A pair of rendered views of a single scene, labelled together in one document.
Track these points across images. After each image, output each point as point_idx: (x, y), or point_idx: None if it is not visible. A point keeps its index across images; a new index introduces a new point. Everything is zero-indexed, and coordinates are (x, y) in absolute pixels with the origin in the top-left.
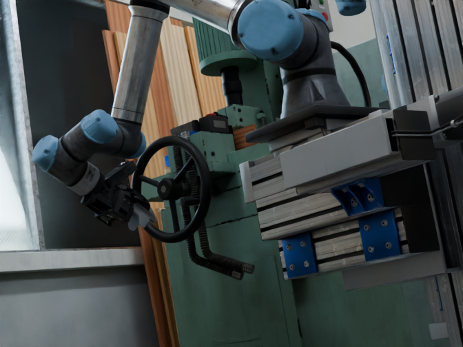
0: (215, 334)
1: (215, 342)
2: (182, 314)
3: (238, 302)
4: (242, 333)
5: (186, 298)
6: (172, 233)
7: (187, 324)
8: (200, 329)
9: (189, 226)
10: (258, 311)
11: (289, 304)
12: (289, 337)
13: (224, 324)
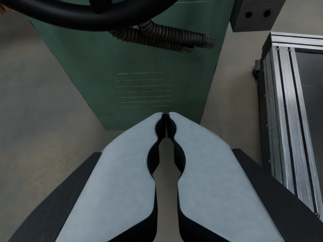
0: (115, 69)
1: (115, 75)
2: (61, 51)
3: (147, 46)
4: (148, 70)
5: (63, 36)
6: (91, 15)
7: (72, 60)
8: (93, 65)
9: (152, 8)
10: (173, 55)
11: (213, 52)
12: (202, 74)
13: (127, 63)
